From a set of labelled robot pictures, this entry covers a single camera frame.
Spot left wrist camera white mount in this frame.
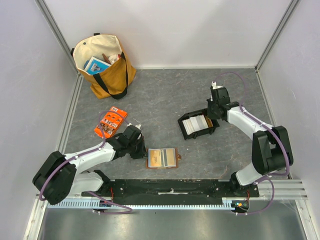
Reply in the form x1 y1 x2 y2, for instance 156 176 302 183
127 123 142 131

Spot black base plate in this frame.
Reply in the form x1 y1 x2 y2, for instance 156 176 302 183
95 179 260 205

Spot white card stack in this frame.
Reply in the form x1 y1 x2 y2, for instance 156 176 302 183
182 114 208 135

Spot black card box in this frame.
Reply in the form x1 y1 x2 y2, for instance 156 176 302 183
177 108 220 140

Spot blue book in bag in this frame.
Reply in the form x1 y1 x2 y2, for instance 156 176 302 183
83 56 111 75

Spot brown leather card holder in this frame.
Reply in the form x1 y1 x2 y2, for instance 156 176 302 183
146 148 182 169

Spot orange booklet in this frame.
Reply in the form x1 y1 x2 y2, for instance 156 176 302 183
94 106 128 138

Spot aluminium frame rail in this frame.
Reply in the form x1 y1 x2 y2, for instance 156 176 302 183
34 178 309 200

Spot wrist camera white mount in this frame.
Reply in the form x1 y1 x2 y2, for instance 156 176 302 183
127 123 142 131
210 81 224 91

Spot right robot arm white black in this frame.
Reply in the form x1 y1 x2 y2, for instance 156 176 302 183
207 82 294 197

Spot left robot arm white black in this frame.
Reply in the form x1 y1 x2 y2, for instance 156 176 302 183
32 124 147 205

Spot gold card in box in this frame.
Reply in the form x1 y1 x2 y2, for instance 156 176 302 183
205 117 213 128

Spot mustard canvas tote bag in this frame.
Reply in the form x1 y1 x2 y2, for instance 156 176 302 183
70 33 137 100

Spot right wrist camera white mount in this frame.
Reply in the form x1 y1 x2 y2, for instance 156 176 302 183
210 81 224 91

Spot brown item in bag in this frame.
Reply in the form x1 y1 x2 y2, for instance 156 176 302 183
102 53 111 64

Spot slotted cable duct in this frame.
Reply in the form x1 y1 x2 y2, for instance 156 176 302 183
46 198 237 210

